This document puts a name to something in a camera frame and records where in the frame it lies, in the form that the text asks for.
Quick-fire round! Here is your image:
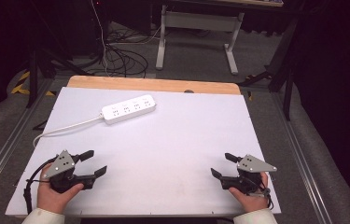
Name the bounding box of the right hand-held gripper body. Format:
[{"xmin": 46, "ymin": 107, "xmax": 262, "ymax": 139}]
[{"xmin": 220, "ymin": 154, "xmax": 278, "ymax": 194}]

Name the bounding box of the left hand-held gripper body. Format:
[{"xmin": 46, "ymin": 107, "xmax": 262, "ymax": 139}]
[{"xmin": 43, "ymin": 149, "xmax": 97, "ymax": 194}]

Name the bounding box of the person's right hand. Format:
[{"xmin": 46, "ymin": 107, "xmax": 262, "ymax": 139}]
[{"xmin": 228, "ymin": 172, "xmax": 271, "ymax": 214}]

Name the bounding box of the person's left hand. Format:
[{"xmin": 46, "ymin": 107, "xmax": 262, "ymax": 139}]
[{"xmin": 35, "ymin": 181, "xmax": 85, "ymax": 216}]

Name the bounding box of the white table cover board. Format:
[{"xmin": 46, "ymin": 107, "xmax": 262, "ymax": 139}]
[{"xmin": 5, "ymin": 86, "xmax": 282, "ymax": 218}]

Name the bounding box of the white power strip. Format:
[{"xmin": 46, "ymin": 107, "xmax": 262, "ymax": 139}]
[{"xmin": 100, "ymin": 94, "xmax": 158, "ymax": 126}]

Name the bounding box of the yellow black floor tape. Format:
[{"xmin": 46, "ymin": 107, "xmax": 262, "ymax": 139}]
[{"xmin": 10, "ymin": 71, "xmax": 57, "ymax": 97}]

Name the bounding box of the black metal stand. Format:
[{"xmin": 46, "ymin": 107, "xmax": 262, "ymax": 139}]
[{"xmin": 237, "ymin": 17, "xmax": 300, "ymax": 121}]

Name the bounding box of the black tripod stand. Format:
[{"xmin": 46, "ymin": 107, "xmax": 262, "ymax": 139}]
[{"xmin": 22, "ymin": 0, "xmax": 94, "ymax": 109}]

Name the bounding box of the white power strip cable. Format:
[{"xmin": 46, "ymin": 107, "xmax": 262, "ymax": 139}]
[{"xmin": 32, "ymin": 113, "xmax": 105, "ymax": 147}]

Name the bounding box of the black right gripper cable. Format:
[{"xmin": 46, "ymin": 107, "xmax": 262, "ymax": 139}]
[{"xmin": 247, "ymin": 174, "xmax": 275, "ymax": 210}]

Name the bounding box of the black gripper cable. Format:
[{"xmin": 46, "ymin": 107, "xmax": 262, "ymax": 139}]
[
  {"xmin": 22, "ymin": 156, "xmax": 59, "ymax": 215},
  {"xmin": 247, "ymin": 174, "xmax": 275, "ymax": 210}
]

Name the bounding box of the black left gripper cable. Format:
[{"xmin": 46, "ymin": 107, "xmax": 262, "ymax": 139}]
[{"xmin": 22, "ymin": 156, "xmax": 59, "ymax": 215}]

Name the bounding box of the aluminium floor rail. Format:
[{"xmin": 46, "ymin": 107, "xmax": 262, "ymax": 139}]
[
  {"xmin": 0, "ymin": 77, "xmax": 55, "ymax": 200},
  {"xmin": 272, "ymin": 92, "xmax": 334, "ymax": 224}
]

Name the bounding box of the black floor cables bundle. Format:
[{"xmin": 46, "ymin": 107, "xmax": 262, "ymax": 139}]
[{"xmin": 100, "ymin": 27, "xmax": 163, "ymax": 78}]

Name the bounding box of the thin white hanging cable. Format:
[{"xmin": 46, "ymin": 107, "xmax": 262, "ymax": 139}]
[{"xmin": 90, "ymin": 0, "xmax": 109, "ymax": 77}]

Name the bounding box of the white metal desk frame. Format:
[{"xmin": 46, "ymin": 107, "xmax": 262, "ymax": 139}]
[{"xmin": 155, "ymin": 4, "xmax": 245, "ymax": 76}]

